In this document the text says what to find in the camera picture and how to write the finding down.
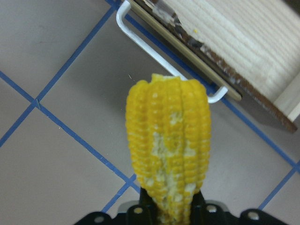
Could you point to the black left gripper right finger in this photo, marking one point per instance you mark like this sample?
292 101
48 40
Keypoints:
208 212

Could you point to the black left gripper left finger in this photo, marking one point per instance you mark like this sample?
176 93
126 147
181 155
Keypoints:
145 212

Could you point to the yellow toy corn cob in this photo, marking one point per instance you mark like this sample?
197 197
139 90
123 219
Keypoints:
168 130

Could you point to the wooden drawer with white handle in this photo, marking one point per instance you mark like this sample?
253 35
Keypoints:
246 47

